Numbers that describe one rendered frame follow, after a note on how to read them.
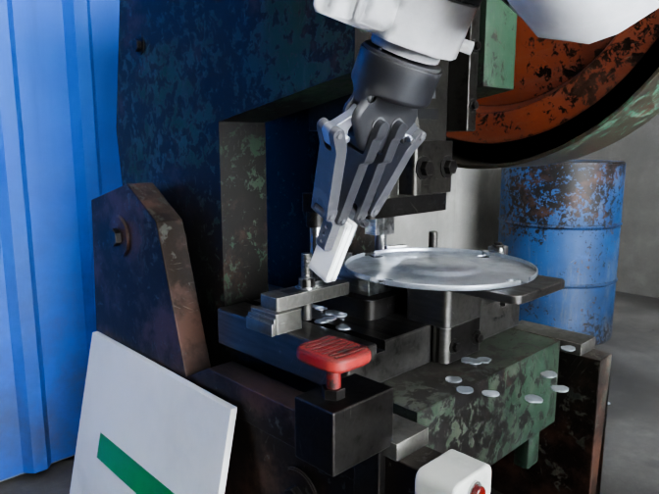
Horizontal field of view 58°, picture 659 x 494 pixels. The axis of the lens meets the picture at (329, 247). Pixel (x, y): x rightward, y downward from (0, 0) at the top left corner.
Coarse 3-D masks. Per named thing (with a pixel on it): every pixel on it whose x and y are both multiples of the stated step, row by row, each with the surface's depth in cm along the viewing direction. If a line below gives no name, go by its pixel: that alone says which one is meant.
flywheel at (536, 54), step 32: (640, 32) 98; (544, 64) 114; (576, 64) 110; (608, 64) 103; (640, 64) 100; (512, 96) 120; (544, 96) 112; (576, 96) 107; (608, 96) 105; (480, 128) 122; (512, 128) 117; (544, 128) 112; (576, 128) 117
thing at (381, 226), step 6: (372, 222) 98; (378, 222) 98; (384, 222) 98; (390, 222) 99; (366, 228) 99; (372, 228) 98; (378, 228) 98; (384, 228) 98; (390, 228) 99; (372, 234) 99; (378, 234) 98; (384, 234) 98
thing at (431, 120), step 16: (432, 96) 93; (432, 112) 94; (432, 128) 94; (432, 144) 90; (448, 144) 93; (416, 160) 88; (432, 160) 90; (448, 160) 92; (400, 176) 90; (416, 176) 88; (432, 176) 91; (448, 176) 93; (400, 192) 90; (416, 192) 88; (432, 192) 91
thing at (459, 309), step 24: (408, 288) 91; (504, 288) 80; (528, 288) 80; (552, 288) 82; (408, 312) 92; (432, 312) 88; (456, 312) 88; (480, 312) 93; (432, 336) 89; (456, 336) 89; (480, 336) 92; (432, 360) 90; (456, 360) 90
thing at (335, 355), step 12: (324, 336) 66; (300, 348) 63; (312, 348) 62; (324, 348) 62; (336, 348) 62; (348, 348) 62; (360, 348) 62; (300, 360) 63; (312, 360) 61; (324, 360) 60; (336, 360) 59; (348, 360) 60; (360, 360) 61; (336, 372) 60; (336, 384) 63
